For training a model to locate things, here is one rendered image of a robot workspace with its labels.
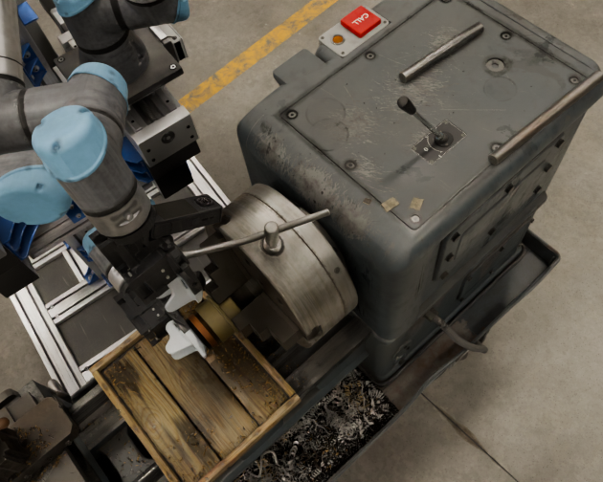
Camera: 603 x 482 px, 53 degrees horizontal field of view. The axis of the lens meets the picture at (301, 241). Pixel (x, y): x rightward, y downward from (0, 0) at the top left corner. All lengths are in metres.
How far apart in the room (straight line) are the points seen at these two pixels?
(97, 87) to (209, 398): 0.76
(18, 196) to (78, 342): 1.29
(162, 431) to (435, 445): 1.11
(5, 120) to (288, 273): 0.50
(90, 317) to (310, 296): 1.33
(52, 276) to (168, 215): 1.61
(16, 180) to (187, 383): 0.59
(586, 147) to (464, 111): 1.68
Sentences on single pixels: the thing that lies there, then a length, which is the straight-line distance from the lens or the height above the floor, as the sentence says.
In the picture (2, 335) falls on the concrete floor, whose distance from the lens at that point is 2.65.
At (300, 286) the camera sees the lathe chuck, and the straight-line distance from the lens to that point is 1.04.
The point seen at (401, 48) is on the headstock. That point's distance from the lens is 1.27.
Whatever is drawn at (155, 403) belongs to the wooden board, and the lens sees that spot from 1.36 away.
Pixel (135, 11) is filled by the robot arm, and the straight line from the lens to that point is 1.31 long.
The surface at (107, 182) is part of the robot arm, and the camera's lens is 0.72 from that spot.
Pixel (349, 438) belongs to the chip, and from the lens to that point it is 1.60.
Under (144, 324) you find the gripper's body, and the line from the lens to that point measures 1.18.
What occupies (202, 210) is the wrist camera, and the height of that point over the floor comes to 1.46.
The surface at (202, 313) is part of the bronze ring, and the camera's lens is 1.14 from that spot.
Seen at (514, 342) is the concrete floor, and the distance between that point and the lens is 2.33.
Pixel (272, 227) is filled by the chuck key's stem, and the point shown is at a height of 1.32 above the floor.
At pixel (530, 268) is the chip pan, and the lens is 1.84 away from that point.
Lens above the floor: 2.15
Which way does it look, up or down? 62 degrees down
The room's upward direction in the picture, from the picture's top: 10 degrees counter-clockwise
